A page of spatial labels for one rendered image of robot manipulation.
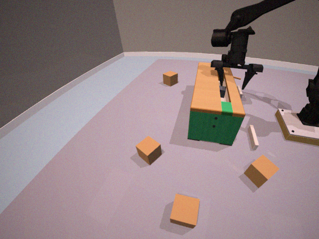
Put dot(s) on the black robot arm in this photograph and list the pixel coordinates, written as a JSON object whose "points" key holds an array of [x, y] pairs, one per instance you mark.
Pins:
{"points": [[309, 115]]}

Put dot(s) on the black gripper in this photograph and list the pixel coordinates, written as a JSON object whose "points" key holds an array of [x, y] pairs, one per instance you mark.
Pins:
{"points": [[237, 56]]}

